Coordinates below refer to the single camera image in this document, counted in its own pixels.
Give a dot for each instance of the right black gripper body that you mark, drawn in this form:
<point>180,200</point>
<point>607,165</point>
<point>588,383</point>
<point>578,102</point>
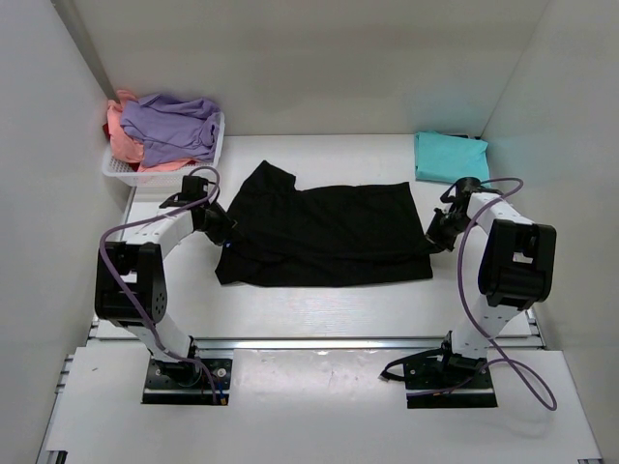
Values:
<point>444,228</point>

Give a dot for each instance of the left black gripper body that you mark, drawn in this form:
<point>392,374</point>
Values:
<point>218,222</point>

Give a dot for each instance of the black t shirt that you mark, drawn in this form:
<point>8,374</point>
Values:
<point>335,236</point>

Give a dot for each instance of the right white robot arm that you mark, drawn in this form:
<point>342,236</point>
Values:
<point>515,272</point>

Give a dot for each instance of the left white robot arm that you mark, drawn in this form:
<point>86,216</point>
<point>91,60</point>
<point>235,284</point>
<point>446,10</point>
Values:
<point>131,288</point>

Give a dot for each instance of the folded teal t shirt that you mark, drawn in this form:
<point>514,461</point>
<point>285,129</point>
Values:
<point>441,158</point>

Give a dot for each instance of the purple t shirt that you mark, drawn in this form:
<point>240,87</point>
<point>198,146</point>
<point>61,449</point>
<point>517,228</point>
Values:
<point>173,131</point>

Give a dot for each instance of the white plastic laundry basket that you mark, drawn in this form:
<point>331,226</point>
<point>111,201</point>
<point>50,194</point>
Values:
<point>121,171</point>

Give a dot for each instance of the salmon pink t shirt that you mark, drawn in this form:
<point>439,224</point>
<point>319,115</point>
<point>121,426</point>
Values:
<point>123,147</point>

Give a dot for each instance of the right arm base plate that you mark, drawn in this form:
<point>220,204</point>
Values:
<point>439,379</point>

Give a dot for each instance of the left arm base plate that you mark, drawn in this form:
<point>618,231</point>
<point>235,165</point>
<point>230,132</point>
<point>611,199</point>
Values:
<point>178,382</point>

